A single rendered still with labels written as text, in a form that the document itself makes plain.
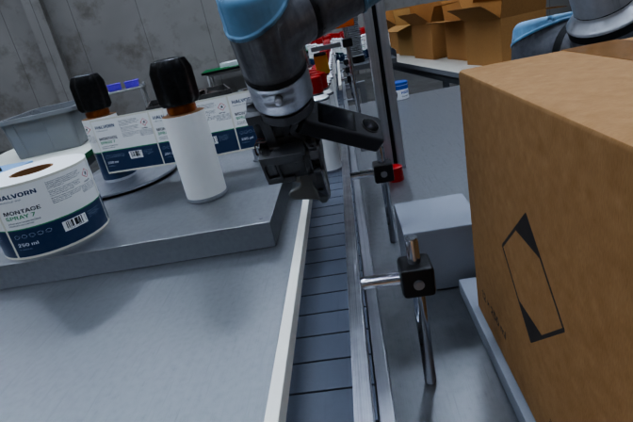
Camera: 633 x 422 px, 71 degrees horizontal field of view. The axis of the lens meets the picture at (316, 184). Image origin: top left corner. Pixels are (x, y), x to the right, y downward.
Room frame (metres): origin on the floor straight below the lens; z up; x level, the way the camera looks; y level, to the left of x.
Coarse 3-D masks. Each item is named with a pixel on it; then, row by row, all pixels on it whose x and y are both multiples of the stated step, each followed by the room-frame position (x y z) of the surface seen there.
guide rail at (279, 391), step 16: (304, 208) 0.67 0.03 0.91; (304, 224) 0.60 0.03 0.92; (304, 240) 0.56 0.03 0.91; (304, 256) 0.53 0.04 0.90; (288, 288) 0.44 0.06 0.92; (288, 304) 0.41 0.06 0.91; (288, 320) 0.38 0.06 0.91; (288, 336) 0.36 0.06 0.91; (288, 352) 0.34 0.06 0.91; (288, 368) 0.32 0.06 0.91; (272, 384) 0.30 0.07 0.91; (288, 384) 0.31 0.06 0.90; (272, 400) 0.28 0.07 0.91; (272, 416) 0.27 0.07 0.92
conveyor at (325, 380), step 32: (352, 192) 0.78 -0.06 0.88; (320, 224) 0.67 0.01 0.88; (320, 256) 0.56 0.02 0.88; (320, 288) 0.48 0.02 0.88; (320, 320) 0.42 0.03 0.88; (320, 352) 0.37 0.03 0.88; (320, 384) 0.33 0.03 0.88; (288, 416) 0.30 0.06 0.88; (320, 416) 0.29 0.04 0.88; (352, 416) 0.28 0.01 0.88
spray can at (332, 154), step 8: (312, 80) 0.92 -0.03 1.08; (320, 80) 0.93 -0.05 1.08; (320, 88) 0.93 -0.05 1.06; (320, 96) 0.92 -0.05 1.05; (328, 96) 0.93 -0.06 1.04; (328, 104) 0.92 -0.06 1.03; (328, 144) 0.91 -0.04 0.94; (336, 144) 0.93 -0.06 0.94; (328, 152) 0.91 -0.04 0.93; (336, 152) 0.92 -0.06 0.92; (328, 160) 0.91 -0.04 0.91; (336, 160) 0.92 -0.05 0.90; (328, 168) 0.91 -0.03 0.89; (336, 168) 0.92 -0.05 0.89
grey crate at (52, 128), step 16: (32, 112) 2.90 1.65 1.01; (48, 112) 2.47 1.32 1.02; (64, 112) 2.48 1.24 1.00; (80, 112) 2.67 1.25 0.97; (16, 128) 2.47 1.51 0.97; (32, 128) 2.48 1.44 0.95; (48, 128) 2.49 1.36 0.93; (64, 128) 2.50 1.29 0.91; (80, 128) 2.59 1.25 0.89; (16, 144) 2.47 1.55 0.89; (32, 144) 2.48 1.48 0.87; (48, 144) 2.50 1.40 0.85; (64, 144) 2.50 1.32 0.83; (80, 144) 2.53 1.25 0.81
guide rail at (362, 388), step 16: (352, 208) 0.52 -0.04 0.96; (352, 224) 0.47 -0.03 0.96; (352, 240) 0.43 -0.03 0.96; (352, 256) 0.40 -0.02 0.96; (352, 272) 0.37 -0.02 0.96; (352, 288) 0.34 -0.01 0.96; (352, 304) 0.32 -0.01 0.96; (352, 320) 0.30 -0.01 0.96; (352, 336) 0.28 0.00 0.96; (352, 352) 0.26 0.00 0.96; (352, 368) 0.25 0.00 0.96; (368, 368) 0.25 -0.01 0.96; (352, 384) 0.23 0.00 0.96; (368, 384) 0.23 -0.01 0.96; (368, 400) 0.22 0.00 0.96; (368, 416) 0.21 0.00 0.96
